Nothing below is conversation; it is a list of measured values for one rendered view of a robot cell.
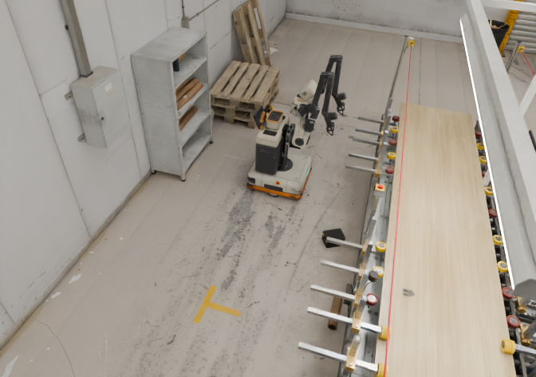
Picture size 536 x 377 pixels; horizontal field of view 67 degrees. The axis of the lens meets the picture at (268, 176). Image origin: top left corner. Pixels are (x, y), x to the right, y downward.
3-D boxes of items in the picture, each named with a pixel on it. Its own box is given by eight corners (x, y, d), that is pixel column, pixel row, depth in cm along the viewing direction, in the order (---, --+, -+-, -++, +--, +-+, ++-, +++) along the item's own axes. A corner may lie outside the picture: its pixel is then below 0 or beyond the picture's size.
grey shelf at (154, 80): (151, 174, 504) (129, 54, 405) (183, 135, 571) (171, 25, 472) (184, 182, 495) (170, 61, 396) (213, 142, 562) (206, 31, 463)
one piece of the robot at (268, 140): (253, 179, 477) (254, 119, 424) (266, 154, 518) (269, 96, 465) (280, 186, 470) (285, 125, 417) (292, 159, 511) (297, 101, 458)
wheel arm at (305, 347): (297, 349, 241) (297, 346, 238) (298, 343, 243) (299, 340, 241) (382, 375, 231) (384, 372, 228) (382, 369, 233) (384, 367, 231)
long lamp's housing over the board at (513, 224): (510, 294, 113) (522, 277, 108) (459, 23, 292) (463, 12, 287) (557, 306, 111) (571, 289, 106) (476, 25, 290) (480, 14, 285)
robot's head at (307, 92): (297, 94, 411) (307, 86, 402) (301, 85, 426) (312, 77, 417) (305, 104, 415) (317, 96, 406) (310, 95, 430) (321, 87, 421)
